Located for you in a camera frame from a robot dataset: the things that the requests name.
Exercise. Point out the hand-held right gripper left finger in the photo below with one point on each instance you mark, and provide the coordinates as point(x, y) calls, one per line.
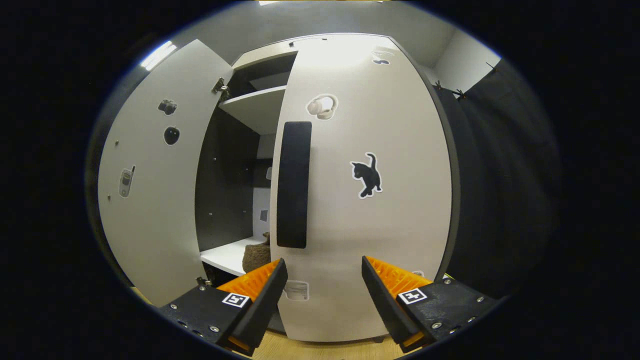
point(260, 305)

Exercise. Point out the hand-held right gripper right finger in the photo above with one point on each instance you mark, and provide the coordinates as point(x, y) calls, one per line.
point(387, 305)

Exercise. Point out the brown fuzzy shoe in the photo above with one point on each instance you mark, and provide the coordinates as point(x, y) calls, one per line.
point(256, 257)

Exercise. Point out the white shoe cabinet door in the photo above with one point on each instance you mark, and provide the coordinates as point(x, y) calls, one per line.
point(400, 225)
point(155, 215)

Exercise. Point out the white shoe cabinet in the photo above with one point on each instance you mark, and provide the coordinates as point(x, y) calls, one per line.
point(225, 190)

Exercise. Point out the white cabinet shelf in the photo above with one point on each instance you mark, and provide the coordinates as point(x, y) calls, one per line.
point(225, 255)
point(260, 107)

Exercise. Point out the black backdrop cloth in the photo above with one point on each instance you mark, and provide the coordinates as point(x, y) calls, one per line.
point(500, 175)

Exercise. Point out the ceiling light panel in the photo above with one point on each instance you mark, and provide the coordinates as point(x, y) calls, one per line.
point(157, 55)
point(268, 2)

